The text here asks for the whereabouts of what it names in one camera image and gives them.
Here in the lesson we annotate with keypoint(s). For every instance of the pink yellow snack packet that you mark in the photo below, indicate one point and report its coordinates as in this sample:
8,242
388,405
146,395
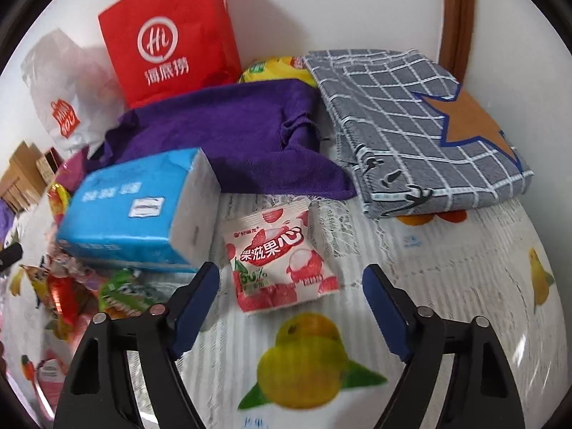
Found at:
59,200

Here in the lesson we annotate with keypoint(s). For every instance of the wooden chair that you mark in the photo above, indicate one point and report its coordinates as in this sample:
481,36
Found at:
28,175

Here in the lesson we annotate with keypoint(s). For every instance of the yellow snack bag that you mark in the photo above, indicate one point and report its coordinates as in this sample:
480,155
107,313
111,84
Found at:
277,68

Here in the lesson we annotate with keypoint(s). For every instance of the purple towel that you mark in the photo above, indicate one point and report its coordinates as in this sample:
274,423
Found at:
259,137

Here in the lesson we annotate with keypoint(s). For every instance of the brown wooden door frame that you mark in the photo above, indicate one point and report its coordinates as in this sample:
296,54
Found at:
456,36

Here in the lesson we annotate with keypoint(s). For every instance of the green snack packet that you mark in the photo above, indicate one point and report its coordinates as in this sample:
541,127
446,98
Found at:
123,296

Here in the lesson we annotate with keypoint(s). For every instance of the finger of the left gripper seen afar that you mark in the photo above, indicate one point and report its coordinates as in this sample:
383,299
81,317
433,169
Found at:
10,256

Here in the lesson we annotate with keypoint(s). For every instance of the grey checkered folded cloth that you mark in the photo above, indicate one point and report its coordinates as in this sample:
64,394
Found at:
412,137

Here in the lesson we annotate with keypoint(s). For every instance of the red paper bag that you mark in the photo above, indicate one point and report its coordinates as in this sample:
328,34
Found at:
164,48

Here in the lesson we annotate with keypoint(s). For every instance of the red foil snack packet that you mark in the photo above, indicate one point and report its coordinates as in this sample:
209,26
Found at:
65,298

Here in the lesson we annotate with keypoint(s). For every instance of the blue tissue pack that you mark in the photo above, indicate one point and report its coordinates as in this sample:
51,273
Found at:
156,213

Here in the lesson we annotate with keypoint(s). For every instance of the white Miniso plastic bag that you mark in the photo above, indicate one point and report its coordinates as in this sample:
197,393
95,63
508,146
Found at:
75,94

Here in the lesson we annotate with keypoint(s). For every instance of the fruit print tablecloth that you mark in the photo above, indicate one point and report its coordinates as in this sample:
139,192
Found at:
479,266

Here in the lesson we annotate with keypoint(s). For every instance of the lychee gummy snack packet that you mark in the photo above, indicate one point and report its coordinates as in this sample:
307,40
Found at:
274,263

